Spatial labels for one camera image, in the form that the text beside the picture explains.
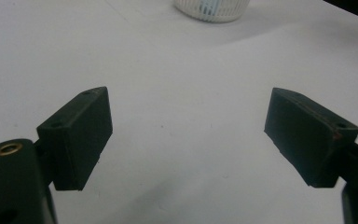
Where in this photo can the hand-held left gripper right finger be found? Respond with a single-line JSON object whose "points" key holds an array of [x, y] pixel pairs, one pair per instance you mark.
{"points": [[307, 140]]}

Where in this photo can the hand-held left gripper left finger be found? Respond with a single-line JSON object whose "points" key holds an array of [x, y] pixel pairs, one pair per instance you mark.
{"points": [[77, 140]]}

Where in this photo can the white plastic basket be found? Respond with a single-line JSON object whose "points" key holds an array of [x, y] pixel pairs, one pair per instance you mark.
{"points": [[230, 11]]}

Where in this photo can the white table cover sheet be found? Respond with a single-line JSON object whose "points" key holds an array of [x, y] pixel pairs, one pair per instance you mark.
{"points": [[183, 93]]}

